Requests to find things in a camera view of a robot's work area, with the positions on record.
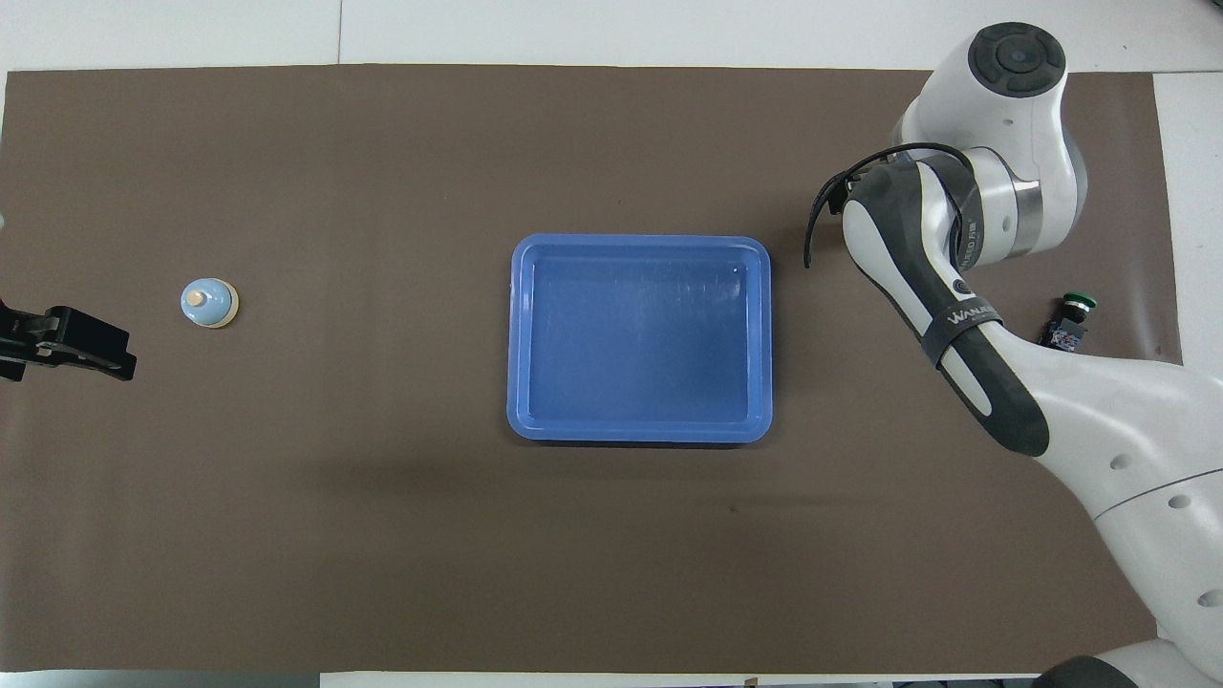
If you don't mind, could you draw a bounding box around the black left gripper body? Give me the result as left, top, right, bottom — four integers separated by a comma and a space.
0, 299, 129, 357

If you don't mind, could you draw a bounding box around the green push button switch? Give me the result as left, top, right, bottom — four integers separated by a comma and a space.
1040, 291, 1098, 353

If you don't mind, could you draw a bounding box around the light blue call bell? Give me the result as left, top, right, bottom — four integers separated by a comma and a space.
180, 277, 240, 330

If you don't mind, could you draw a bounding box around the blue plastic tray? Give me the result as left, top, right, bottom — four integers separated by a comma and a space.
506, 234, 773, 445

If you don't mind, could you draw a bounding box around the brown paper table mat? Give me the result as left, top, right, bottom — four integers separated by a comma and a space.
0, 64, 1186, 675

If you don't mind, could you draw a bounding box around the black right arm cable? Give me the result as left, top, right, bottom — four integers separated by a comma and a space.
804, 141, 980, 270

